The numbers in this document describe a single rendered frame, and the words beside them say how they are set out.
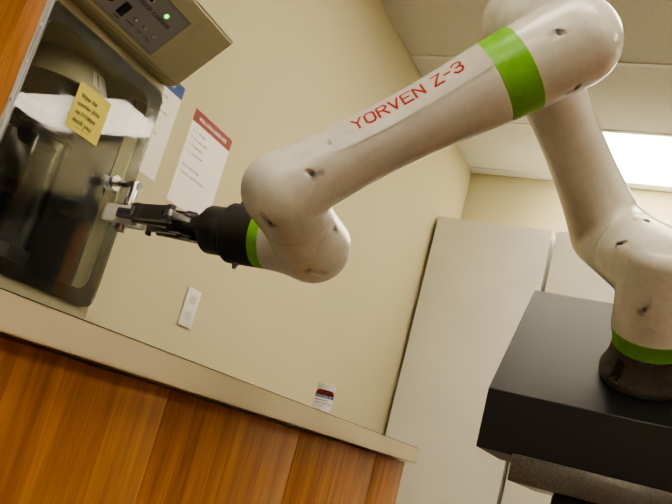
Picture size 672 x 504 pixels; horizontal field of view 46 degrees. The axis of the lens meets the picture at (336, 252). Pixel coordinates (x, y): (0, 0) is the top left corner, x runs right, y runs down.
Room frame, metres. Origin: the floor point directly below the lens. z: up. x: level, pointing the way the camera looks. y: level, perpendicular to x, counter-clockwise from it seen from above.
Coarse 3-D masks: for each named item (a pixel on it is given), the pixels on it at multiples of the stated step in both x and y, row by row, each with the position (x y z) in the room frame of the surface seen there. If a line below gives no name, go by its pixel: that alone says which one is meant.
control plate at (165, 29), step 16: (96, 0) 1.11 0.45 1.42; (128, 0) 1.13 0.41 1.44; (144, 0) 1.14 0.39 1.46; (160, 0) 1.15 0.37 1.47; (112, 16) 1.14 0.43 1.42; (128, 16) 1.15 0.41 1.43; (144, 16) 1.17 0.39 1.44; (160, 16) 1.18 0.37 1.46; (176, 16) 1.19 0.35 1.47; (128, 32) 1.18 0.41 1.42; (144, 32) 1.19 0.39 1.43; (160, 32) 1.21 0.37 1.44; (176, 32) 1.22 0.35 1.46; (144, 48) 1.22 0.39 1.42
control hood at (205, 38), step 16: (80, 0) 1.10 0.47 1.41; (176, 0) 1.16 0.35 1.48; (192, 0) 1.17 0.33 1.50; (96, 16) 1.14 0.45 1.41; (192, 16) 1.20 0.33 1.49; (208, 16) 1.22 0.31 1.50; (112, 32) 1.18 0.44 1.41; (192, 32) 1.23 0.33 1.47; (208, 32) 1.25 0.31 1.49; (224, 32) 1.26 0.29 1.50; (128, 48) 1.22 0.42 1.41; (160, 48) 1.24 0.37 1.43; (176, 48) 1.25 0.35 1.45; (192, 48) 1.26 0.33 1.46; (208, 48) 1.28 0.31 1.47; (224, 48) 1.29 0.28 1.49; (144, 64) 1.27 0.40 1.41; (160, 64) 1.27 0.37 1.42; (176, 64) 1.28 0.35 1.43; (192, 64) 1.30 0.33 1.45; (160, 80) 1.32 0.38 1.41; (176, 80) 1.32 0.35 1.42
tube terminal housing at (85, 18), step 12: (60, 0) 1.09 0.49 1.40; (72, 12) 1.12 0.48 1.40; (84, 12) 1.14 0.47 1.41; (96, 24) 1.17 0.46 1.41; (108, 36) 1.19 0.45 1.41; (120, 48) 1.22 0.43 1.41; (132, 60) 1.25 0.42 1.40; (144, 72) 1.29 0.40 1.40; (156, 84) 1.32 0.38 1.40; (0, 276) 1.16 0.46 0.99; (12, 288) 1.19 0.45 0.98; (24, 288) 1.21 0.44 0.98; (36, 300) 1.24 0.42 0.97; (48, 300) 1.26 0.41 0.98; (60, 300) 1.28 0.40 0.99; (72, 312) 1.31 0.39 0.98; (84, 312) 1.34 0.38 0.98
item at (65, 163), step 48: (48, 48) 1.09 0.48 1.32; (96, 48) 1.17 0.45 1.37; (48, 96) 1.12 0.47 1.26; (144, 96) 1.29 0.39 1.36; (0, 144) 1.08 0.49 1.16; (48, 144) 1.15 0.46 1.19; (144, 144) 1.32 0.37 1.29; (0, 192) 1.10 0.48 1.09; (48, 192) 1.18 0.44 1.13; (96, 192) 1.26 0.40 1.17; (0, 240) 1.13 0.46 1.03; (48, 240) 1.20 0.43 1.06; (96, 240) 1.29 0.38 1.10; (48, 288) 1.23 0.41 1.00; (96, 288) 1.33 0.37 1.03
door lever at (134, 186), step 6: (114, 180) 1.28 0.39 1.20; (120, 180) 1.28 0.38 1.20; (132, 180) 1.27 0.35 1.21; (114, 186) 1.29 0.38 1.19; (120, 186) 1.28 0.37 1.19; (126, 186) 1.27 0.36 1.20; (132, 186) 1.26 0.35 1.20; (138, 186) 1.26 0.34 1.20; (126, 192) 1.27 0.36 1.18; (132, 192) 1.26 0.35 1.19; (138, 192) 1.27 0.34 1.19; (126, 198) 1.26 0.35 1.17; (132, 198) 1.26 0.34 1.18; (126, 204) 1.26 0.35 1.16; (114, 228) 1.27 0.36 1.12; (120, 228) 1.26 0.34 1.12
